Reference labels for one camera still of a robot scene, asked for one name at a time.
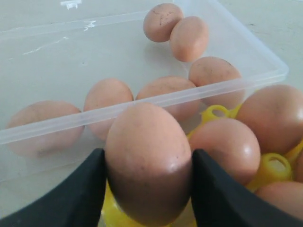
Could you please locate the brown egg top back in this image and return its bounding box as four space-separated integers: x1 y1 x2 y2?
143 3 184 43

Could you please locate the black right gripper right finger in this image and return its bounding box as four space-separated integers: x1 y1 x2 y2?
191 149 303 227

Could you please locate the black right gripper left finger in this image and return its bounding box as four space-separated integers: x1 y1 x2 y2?
0 148 106 227

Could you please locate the clear plastic storage box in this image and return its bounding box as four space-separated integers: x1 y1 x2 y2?
0 0 289 183

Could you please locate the brown egg right edge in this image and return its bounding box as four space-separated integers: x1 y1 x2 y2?
136 76 200 122

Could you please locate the yellow plastic egg tray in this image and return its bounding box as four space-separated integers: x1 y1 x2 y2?
99 105 303 227

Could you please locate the brown egg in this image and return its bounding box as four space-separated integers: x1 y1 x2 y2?
189 118 261 185
169 16 209 62
188 56 245 109
143 3 184 43
83 78 134 140
236 84 303 155
294 153 303 183
104 103 192 227
0 100 84 157
255 181 303 219

